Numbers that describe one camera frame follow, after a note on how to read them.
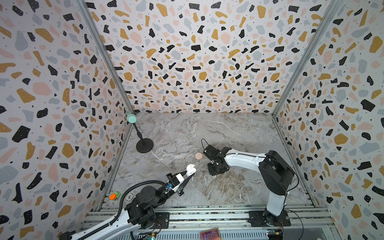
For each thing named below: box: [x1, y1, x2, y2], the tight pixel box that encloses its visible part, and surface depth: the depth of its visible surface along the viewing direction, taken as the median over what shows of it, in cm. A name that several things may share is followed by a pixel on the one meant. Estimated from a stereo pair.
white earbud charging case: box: [186, 163, 197, 177], surface depth 64 cm
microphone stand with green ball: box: [126, 114, 154, 154], surface depth 102 cm
